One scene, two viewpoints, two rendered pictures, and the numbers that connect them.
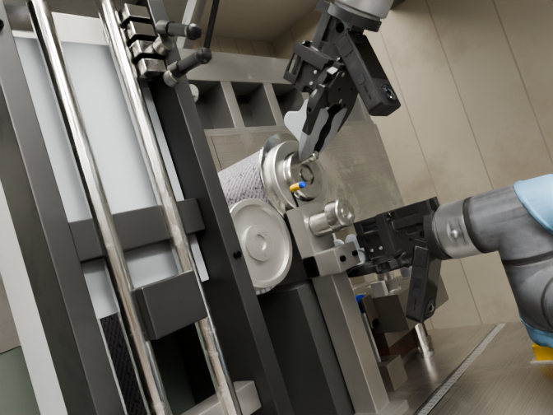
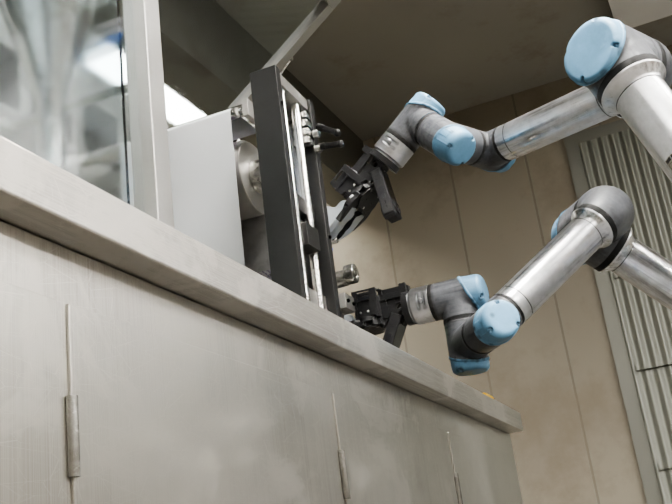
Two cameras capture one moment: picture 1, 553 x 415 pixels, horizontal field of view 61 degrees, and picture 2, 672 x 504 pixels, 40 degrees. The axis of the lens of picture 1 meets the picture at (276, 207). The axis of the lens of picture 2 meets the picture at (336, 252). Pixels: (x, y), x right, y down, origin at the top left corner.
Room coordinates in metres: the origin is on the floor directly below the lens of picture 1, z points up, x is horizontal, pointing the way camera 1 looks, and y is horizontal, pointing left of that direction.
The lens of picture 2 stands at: (-1.00, 0.62, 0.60)
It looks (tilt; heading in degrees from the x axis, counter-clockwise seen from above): 19 degrees up; 338
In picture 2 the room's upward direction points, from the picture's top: 8 degrees counter-clockwise
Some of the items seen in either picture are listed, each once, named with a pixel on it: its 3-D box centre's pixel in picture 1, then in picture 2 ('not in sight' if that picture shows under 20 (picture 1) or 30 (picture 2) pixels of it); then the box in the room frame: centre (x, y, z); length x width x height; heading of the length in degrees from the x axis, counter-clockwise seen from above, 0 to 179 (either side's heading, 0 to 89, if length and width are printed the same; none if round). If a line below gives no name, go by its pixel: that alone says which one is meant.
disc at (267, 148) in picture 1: (295, 179); not in sight; (0.71, -0.04, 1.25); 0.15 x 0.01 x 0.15; 137
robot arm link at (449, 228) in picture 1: (458, 229); (421, 304); (0.63, -0.22, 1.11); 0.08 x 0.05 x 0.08; 137
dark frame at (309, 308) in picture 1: (258, 355); not in sight; (0.79, 0.10, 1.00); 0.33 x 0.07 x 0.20; 47
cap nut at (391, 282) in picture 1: (386, 278); not in sight; (0.80, -0.14, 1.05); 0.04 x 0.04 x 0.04
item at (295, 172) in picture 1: (301, 176); not in sight; (0.70, -0.05, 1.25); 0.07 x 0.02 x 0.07; 137
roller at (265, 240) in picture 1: (204, 260); not in sight; (0.71, 0.13, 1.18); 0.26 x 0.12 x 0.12; 47
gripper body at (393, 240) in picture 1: (405, 237); (384, 310); (0.68, -0.16, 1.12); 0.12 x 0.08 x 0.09; 47
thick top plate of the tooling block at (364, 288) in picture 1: (335, 310); not in sight; (0.95, -0.05, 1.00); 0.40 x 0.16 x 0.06; 47
